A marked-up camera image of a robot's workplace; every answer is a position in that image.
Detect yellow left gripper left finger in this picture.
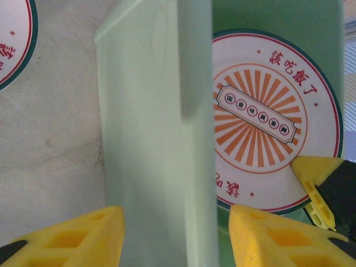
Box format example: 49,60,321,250
0,205,125,267

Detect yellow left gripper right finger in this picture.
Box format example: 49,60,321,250
228,205,356,267

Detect orange sunburst plate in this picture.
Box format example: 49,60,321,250
0,0,39,92
211,29,345,214

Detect pale green plastic bin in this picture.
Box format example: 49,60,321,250
94,0,345,267

